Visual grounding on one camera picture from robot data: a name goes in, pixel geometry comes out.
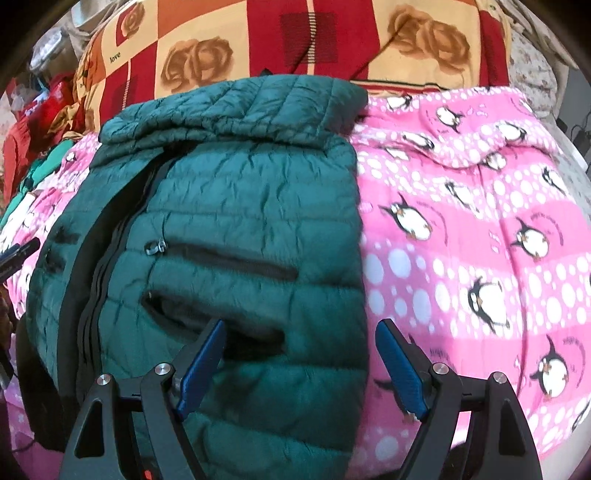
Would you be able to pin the light green cloth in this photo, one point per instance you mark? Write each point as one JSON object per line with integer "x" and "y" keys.
{"x": 41, "y": 170}

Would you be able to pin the red orange rose print quilt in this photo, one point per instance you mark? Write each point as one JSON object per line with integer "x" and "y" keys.
{"x": 277, "y": 37}

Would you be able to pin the red clothes pile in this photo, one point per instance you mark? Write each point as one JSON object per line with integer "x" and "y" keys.
{"x": 51, "y": 101}

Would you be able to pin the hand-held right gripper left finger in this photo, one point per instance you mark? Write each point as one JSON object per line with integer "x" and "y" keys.
{"x": 201, "y": 369}

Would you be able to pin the clear plastic bag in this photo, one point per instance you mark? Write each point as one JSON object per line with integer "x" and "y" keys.
{"x": 53, "y": 48}

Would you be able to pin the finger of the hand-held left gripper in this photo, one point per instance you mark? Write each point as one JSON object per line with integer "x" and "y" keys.
{"x": 16, "y": 256}

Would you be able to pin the beige floral bedsheet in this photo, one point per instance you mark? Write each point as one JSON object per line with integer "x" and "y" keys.
{"x": 535, "y": 78}

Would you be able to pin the black charger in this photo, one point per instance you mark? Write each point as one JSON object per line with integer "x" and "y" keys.
{"x": 579, "y": 134}

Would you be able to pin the pink penguin print blanket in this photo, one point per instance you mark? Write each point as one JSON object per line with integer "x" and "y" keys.
{"x": 461, "y": 207}

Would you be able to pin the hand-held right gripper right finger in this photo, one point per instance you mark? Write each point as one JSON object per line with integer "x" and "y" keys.
{"x": 401, "y": 369}

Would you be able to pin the dark green puffer jacket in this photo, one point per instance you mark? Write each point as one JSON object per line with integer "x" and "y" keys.
{"x": 254, "y": 207}

